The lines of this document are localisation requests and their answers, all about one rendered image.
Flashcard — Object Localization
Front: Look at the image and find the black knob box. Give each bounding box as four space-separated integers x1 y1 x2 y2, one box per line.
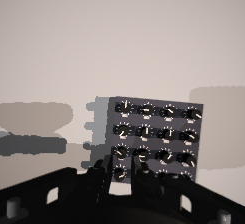
111 96 204 184

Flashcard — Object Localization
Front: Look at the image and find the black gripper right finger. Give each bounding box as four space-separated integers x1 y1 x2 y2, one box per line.
131 156 245 224

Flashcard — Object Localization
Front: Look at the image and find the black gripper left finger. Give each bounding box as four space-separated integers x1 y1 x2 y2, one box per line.
0 155 113 224

